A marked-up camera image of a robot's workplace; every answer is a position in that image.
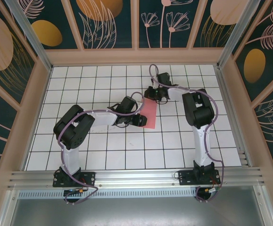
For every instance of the aluminium side rail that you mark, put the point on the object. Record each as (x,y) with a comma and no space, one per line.
(230,113)

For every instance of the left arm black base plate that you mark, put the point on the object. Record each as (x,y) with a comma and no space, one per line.
(89,179)

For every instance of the grey metal sheet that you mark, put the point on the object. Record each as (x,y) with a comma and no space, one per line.
(136,212)

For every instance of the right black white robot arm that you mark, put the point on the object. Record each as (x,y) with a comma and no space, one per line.
(200,113)

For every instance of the long aluminium mounting rail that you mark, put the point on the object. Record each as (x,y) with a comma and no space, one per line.
(136,177)

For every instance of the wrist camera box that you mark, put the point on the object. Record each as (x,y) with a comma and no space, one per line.
(141,102)
(153,83)

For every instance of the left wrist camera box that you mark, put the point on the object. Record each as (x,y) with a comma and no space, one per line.
(141,102)

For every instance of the aluminium frame post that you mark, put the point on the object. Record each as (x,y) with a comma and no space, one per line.
(235,35)
(32,40)

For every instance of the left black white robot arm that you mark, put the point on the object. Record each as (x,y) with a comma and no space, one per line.
(70,127)

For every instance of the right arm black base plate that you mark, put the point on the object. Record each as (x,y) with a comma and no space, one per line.
(185,177)

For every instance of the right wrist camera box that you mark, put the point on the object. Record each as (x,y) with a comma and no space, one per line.
(153,83)

